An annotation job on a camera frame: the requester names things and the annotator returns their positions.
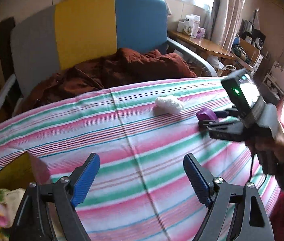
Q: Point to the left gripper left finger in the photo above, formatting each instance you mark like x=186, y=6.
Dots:
x=82, y=178

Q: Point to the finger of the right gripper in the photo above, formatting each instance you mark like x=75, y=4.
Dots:
x=217, y=125
x=227, y=112

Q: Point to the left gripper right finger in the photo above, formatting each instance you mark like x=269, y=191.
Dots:
x=200, y=178

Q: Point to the person's right hand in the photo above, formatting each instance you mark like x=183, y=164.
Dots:
x=276, y=145

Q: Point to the white plastic bag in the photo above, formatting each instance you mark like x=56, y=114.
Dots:
x=170, y=104

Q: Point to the striped bed sheet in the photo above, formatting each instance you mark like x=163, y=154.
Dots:
x=141, y=191

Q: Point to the wooden side table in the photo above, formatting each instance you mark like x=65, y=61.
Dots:
x=205, y=46

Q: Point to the gold lined storage box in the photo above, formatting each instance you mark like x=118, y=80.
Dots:
x=14, y=180

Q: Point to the pink hair roller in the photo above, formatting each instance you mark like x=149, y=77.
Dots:
x=5, y=220

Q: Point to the white product boxes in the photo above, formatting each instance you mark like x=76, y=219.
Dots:
x=191, y=26

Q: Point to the dark red blanket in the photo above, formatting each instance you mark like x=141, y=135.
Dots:
x=124, y=67

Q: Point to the patterned curtain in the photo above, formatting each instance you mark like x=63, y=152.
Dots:
x=226, y=17

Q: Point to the tricolour headboard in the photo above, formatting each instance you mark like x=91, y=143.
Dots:
x=74, y=31

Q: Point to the grey bed rail right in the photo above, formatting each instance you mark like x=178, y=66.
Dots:
x=208, y=70

